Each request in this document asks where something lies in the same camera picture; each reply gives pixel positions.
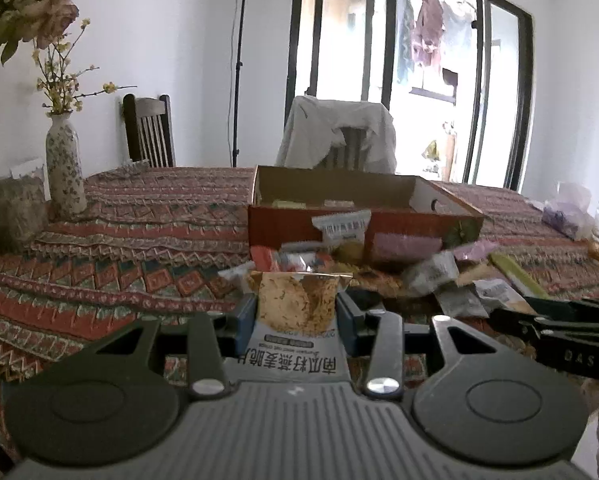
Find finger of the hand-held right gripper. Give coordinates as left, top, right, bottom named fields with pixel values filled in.
left=488, top=307, right=599, bottom=347
left=524, top=297, right=599, bottom=318

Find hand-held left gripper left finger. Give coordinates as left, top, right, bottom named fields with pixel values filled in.
left=86, top=292, right=258, bottom=402

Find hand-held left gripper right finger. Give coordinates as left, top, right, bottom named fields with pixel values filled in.
left=336, top=290, right=503, bottom=402

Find oat crisp snack packet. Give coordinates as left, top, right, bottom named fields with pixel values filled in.
left=223, top=270, right=354, bottom=385

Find pile of mixed snack packets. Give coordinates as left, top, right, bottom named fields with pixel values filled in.
left=218, top=209, right=553, bottom=321

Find cardboard box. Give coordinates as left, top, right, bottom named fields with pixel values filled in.
left=248, top=165, right=486, bottom=273

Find purple tissue pack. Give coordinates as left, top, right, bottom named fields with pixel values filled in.
left=542, top=182, right=594, bottom=240

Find patterned tablecloth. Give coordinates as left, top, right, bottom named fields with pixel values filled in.
left=0, top=166, right=599, bottom=476

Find jacket-draped wooden chair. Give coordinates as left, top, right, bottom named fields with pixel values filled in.
left=324, top=127, right=369, bottom=172

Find brown wooden board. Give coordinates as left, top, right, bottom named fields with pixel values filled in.
left=442, top=125, right=457, bottom=181

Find white jacket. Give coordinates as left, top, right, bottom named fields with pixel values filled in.
left=275, top=95, right=397, bottom=175

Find black-framed sliding glass door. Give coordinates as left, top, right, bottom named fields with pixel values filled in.
left=285, top=0, right=535, bottom=193

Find dark wooden chair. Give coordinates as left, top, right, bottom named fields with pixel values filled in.
left=122, top=94, right=176, bottom=168

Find floral ceramic vase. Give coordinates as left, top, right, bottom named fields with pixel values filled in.
left=46, top=112, right=89, bottom=220

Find grey-green mottled container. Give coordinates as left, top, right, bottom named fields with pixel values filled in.
left=0, top=175, right=49, bottom=253

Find grey hanging garment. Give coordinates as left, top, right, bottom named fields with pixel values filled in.
left=442, top=0, right=477, bottom=68

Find yellow flower branches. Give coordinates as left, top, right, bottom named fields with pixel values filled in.
left=32, top=17, right=137, bottom=116

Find blue hanging garment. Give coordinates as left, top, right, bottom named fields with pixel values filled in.
left=395, top=0, right=416, bottom=86

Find maroon hanging garment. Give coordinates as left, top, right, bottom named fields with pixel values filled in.
left=412, top=0, right=445, bottom=68

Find pink dried flowers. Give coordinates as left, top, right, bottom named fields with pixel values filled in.
left=0, top=0, right=100, bottom=66

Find ring light stand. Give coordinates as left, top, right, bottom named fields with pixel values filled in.
left=226, top=0, right=267, bottom=168

